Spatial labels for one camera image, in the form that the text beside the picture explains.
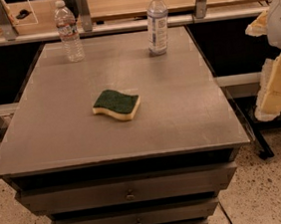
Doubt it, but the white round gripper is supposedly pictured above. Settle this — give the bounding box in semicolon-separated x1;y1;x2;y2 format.
245;0;281;122

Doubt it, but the green and yellow sponge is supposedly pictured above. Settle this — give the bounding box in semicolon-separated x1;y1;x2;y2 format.
92;90;141;121

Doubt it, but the clear bottle white label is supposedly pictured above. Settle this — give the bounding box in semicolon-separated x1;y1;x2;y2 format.
146;0;168;56

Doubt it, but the middle grey drawer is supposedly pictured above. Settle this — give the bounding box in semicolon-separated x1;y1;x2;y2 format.
53;197;217;224

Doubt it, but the clear bottle red label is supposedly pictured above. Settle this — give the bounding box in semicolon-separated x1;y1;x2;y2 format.
54;0;85;62

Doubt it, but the grey drawer cabinet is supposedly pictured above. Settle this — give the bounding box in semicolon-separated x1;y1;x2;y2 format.
0;27;248;224

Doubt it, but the small black object on shelf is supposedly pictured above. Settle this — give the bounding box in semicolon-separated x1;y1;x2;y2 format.
16;9;32;20

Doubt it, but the wooden shelf with metal posts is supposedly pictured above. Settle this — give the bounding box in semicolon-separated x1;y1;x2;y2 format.
0;0;271;46

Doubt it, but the top grey drawer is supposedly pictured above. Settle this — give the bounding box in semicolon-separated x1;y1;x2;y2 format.
16;162;236;215

